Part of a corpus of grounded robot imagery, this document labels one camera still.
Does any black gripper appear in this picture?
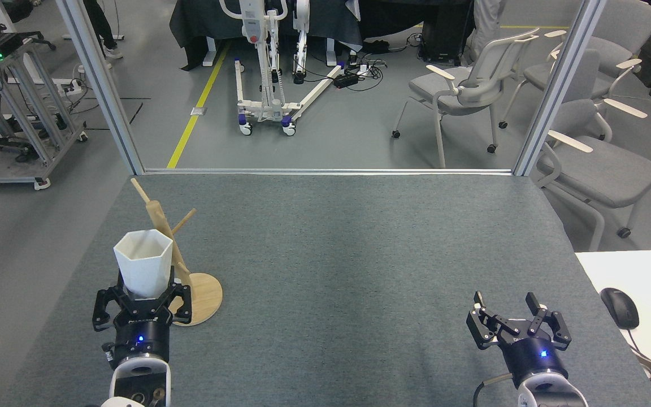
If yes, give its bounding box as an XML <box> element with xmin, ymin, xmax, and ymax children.
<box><xmin>92</xmin><ymin>282</ymin><xmax>192</xmax><ymax>367</ymax></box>
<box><xmin>466</xmin><ymin>291</ymin><xmax>572</xmax><ymax>380</ymax></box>

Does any white faceted cup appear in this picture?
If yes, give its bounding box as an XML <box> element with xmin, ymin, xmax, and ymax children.
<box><xmin>114</xmin><ymin>230</ymin><xmax>174</xmax><ymax>299</ymax></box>

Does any wooden cup rack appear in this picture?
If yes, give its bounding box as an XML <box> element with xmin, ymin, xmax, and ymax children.
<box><xmin>131</xmin><ymin>178</ymin><xmax>224</xmax><ymax>327</ymax></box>

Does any black computer mouse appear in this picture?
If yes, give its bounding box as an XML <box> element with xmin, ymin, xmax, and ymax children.
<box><xmin>600</xmin><ymin>288</ymin><xmax>640</xmax><ymax>330</ymax></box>

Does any grey padded office chair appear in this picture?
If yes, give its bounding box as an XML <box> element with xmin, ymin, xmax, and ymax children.
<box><xmin>498</xmin><ymin>0</ymin><xmax>651</xmax><ymax>129</ymax></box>
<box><xmin>532</xmin><ymin>48</ymin><xmax>651</xmax><ymax>252</ymax></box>

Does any white power strip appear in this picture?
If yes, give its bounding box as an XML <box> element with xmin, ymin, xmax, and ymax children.
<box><xmin>53</xmin><ymin>79</ymin><xmax>84</xmax><ymax>97</ymax></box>

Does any grey mesh-back office chair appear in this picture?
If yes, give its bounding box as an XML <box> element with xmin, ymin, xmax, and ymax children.
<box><xmin>392</xmin><ymin>27</ymin><xmax>541</xmax><ymax>169</ymax></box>

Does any walking person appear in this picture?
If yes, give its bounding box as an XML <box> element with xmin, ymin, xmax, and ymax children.
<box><xmin>83</xmin><ymin>0</ymin><xmax>124</xmax><ymax>59</ymax></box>

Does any dark table cloth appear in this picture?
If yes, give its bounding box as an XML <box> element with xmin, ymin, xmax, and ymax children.
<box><xmin>168</xmin><ymin>0</ymin><xmax>363</xmax><ymax>71</ymax></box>

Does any black box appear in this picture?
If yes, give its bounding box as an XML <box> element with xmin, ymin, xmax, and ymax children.
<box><xmin>420</xmin><ymin>0</ymin><xmax>476</xmax><ymax>64</ymax></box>

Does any white wheeled stand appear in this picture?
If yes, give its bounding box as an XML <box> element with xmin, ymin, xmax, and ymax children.
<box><xmin>218</xmin><ymin>0</ymin><xmax>344</xmax><ymax>136</ymax></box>

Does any standing person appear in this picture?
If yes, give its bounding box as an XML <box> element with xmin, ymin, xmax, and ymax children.
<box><xmin>466</xmin><ymin>0</ymin><xmax>507</xmax><ymax>64</ymax></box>

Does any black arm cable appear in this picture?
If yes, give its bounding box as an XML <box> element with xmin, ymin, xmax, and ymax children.
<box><xmin>472</xmin><ymin>373</ymin><xmax>514</xmax><ymax>407</ymax></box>

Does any aluminium frame cart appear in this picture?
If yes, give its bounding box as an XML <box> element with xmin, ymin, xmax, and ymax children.
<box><xmin>0</xmin><ymin>34</ymin><xmax>89</xmax><ymax>190</ymax></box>

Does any silver frame post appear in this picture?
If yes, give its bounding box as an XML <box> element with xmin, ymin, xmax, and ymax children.
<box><xmin>513</xmin><ymin>0</ymin><xmax>607</xmax><ymax>177</ymax></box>
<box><xmin>55</xmin><ymin>0</ymin><xmax>145</xmax><ymax>175</ymax></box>

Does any silver frame crossbar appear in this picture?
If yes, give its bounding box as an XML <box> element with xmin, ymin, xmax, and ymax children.
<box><xmin>144</xmin><ymin>168</ymin><xmax>515</xmax><ymax>176</ymax></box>

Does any white jointed upright frame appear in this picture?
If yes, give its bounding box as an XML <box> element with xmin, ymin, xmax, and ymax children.
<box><xmin>293</xmin><ymin>0</ymin><xmax>314</xmax><ymax>85</ymax></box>

